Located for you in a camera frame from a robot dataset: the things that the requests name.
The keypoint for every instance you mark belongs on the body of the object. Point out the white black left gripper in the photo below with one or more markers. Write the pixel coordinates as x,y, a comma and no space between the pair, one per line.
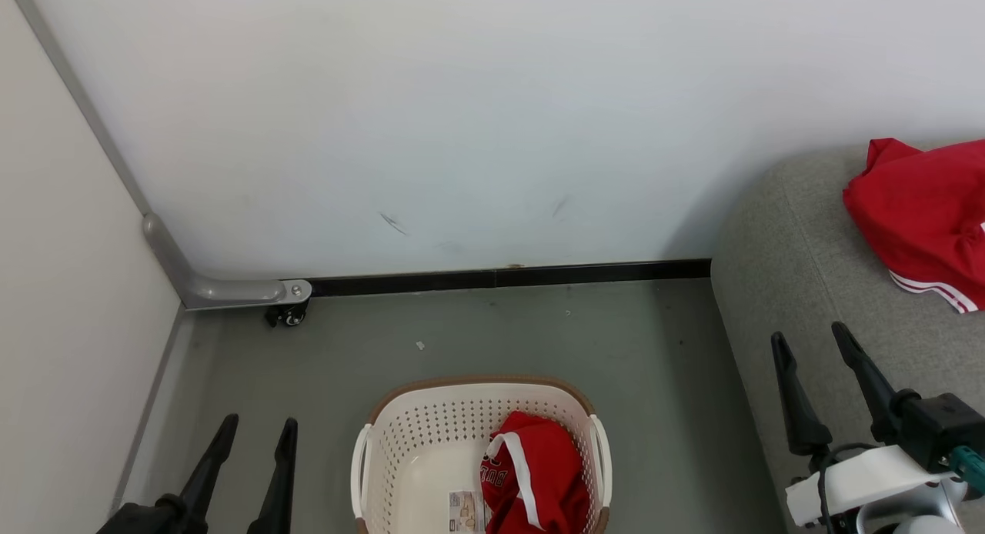
142,520

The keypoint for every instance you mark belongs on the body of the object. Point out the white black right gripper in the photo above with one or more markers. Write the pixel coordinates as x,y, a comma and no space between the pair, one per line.
935,434

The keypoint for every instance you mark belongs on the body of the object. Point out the red shorts with white stripes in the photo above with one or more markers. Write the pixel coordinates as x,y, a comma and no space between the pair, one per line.
923,211

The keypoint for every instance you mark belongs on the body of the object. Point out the red jersey with white trim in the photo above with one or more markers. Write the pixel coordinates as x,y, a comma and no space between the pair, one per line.
550,472

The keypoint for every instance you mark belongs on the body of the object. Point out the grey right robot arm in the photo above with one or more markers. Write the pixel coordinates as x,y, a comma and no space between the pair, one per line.
916,511

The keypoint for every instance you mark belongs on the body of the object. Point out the grey fabric sofa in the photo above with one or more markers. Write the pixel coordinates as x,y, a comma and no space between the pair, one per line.
816,249

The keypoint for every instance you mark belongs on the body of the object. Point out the black caster wheel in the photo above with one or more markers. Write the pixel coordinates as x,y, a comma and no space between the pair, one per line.
291,315

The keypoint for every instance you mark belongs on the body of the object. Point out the cream perforated laundry basket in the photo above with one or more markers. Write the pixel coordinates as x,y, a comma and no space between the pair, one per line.
431,434

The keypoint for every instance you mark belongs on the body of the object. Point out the paper label sticker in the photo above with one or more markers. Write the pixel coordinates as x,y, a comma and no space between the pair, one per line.
465,511

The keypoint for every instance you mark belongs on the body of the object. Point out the black baseboard strip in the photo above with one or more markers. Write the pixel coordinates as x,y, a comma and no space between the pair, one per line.
508,277

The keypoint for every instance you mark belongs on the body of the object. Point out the grey metal partition frame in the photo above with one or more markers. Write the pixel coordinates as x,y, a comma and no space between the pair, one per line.
231,292

